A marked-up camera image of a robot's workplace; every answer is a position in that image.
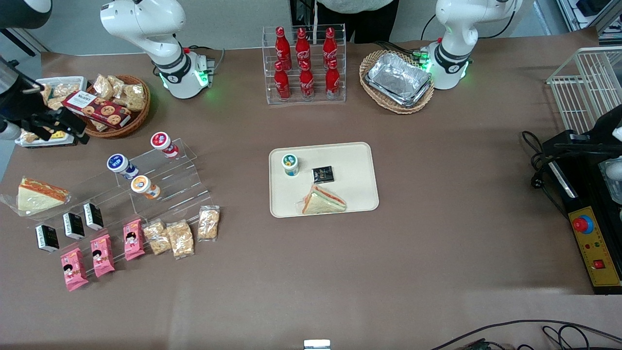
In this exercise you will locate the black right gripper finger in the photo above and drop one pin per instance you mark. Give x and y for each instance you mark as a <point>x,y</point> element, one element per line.
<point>77,125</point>
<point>81,137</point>

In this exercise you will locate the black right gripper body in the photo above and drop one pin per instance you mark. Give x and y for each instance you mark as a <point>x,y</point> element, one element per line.
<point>18,104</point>

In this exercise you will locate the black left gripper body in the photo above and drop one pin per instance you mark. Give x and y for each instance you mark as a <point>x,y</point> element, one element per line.
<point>604,127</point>

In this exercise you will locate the green lid gum bottle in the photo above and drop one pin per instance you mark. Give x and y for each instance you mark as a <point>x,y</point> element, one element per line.
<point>290,165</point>

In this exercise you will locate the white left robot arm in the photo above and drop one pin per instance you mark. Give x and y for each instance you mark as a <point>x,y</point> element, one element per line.
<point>457,29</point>

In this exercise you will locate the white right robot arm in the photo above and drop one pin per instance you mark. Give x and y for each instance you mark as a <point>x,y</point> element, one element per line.
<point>146,24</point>

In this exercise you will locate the white rectangular snack tray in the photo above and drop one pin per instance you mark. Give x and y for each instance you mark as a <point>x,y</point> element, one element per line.
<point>58,80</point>

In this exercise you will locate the blue lid gum bottle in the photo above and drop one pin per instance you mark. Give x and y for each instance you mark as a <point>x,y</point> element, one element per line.
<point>120,165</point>

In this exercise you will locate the orange lid gum bottle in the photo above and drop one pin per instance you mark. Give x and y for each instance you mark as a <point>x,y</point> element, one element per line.
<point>143,186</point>

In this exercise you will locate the red lid gum bottle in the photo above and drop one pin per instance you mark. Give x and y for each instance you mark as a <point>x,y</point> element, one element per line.
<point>163,142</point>

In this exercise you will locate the beige plastic tray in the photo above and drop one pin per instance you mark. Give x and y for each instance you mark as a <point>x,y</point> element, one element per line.
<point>350,160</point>

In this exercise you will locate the yellow snack packet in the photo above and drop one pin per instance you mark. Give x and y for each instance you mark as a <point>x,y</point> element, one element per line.
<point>58,135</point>

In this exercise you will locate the clear bag of crackers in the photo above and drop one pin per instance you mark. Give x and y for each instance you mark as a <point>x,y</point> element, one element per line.
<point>29,137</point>
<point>56,103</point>
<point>65,90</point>
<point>103,86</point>
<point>135,96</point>
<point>118,85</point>

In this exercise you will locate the red cookie box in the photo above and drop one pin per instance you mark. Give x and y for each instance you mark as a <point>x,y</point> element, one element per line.
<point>97,109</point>

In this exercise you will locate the low clear acrylic stand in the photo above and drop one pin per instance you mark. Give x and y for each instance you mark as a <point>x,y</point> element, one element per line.
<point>97,194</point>

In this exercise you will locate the brown wicker basket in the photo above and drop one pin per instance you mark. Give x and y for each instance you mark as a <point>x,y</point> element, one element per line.
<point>138,119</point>

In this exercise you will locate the wrapped triangle sandwich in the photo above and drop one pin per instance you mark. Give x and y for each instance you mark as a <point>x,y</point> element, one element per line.
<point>36,197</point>
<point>323,201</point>

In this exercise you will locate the small black box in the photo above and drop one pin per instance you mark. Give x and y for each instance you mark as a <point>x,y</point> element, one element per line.
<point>47,238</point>
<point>74,226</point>
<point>93,216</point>

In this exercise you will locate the black diagonal stand bar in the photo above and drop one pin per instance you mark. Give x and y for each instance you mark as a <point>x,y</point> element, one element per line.
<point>24,41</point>

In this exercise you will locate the red emergency stop button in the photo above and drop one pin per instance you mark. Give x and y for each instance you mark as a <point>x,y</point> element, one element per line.
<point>582,224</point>

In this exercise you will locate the clear acrylic tiered stand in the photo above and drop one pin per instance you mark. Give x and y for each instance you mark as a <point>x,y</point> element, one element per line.
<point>180,194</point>

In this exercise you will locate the pink snack pack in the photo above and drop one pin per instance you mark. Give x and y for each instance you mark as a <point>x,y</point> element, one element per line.
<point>74,270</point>
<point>102,256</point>
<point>133,239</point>

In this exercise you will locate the black yellow control box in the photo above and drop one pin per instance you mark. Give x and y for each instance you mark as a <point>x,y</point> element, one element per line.
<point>595,248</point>

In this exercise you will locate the clear bag of nut snack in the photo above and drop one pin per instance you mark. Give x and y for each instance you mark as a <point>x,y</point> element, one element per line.
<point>208,223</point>
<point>157,238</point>
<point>181,239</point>

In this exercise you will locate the clear acrylic bottle rack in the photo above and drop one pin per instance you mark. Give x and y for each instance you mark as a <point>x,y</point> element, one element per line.
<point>265,68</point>

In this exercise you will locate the red cola bottle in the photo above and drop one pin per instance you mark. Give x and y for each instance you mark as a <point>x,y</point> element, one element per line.
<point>302,44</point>
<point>332,80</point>
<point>306,81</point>
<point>281,43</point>
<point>282,82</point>
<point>329,43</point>

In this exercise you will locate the stack of foil trays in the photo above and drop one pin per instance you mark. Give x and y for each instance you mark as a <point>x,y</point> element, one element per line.
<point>398,78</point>

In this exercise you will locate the light wicker basket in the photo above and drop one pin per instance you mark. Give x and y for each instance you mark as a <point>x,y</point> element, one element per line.
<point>388,108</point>

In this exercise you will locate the small black snack packet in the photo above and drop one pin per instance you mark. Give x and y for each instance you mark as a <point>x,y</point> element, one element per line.
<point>322,174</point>

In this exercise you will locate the metal shelf frame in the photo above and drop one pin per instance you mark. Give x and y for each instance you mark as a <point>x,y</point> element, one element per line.
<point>590,22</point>

